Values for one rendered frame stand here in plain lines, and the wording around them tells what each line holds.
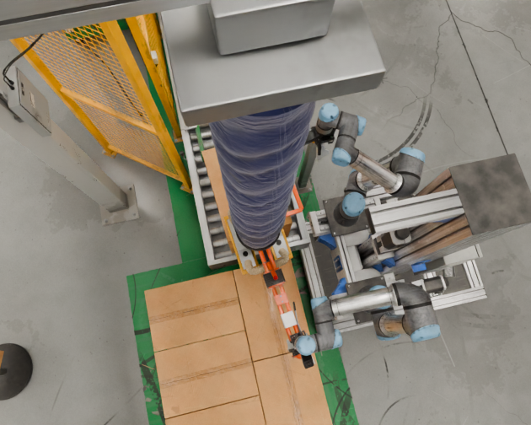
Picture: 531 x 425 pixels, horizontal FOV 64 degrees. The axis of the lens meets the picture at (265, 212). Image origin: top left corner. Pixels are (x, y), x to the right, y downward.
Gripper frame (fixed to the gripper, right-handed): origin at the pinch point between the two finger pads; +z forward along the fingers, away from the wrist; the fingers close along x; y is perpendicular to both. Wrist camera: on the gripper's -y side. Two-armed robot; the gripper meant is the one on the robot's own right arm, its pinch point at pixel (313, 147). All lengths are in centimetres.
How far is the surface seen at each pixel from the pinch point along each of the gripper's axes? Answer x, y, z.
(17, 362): -61, -224, 149
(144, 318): -50, -128, 152
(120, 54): 45, -76, -32
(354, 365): -119, 21, 152
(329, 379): -124, 0, 152
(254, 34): -38, -36, -139
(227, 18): -38, -39, -143
